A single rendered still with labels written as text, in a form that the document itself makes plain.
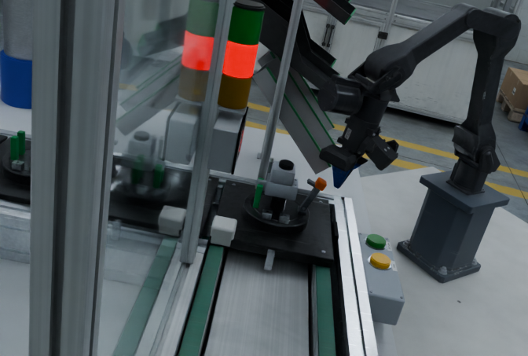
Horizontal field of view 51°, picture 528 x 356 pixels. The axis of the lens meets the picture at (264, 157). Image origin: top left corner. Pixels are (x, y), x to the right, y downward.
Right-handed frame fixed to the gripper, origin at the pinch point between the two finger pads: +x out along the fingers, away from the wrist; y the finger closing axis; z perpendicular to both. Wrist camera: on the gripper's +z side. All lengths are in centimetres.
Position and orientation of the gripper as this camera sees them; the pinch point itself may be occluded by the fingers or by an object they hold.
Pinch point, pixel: (342, 172)
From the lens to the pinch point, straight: 110.6
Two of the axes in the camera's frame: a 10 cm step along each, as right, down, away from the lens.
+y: 4.9, -2.1, 8.5
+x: -3.0, 8.7, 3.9
